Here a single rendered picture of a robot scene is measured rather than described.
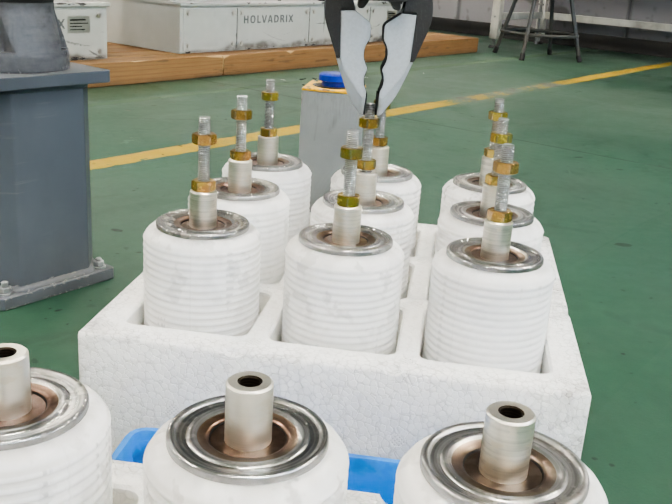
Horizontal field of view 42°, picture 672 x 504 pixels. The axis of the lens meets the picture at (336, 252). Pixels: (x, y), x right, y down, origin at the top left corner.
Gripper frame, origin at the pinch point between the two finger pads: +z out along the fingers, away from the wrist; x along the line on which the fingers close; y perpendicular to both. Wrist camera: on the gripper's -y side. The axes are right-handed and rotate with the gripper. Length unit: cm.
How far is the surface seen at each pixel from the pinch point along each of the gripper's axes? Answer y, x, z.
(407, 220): -2.1, -3.9, 10.2
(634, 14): 465, -210, 12
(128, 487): -34.8, 15.8, 16.6
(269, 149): 13.5, 8.9, 7.8
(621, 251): 66, -54, 35
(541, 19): 491, -160, 20
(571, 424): -22.3, -13.9, 19.1
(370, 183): -0.4, -0.4, 7.4
